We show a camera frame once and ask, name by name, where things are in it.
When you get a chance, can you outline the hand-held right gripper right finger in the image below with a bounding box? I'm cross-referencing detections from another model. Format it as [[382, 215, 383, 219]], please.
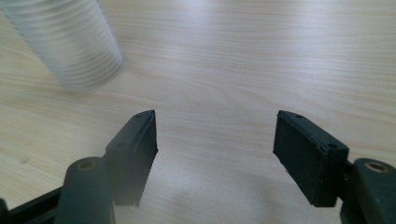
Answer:
[[272, 109, 349, 208]]

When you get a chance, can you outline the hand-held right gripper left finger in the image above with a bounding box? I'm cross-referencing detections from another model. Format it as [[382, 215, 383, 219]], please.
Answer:
[[104, 109, 159, 208]]

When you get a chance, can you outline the stack of clear plastic cups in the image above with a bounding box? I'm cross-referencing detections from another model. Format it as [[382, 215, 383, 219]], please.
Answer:
[[0, 0, 125, 91]]

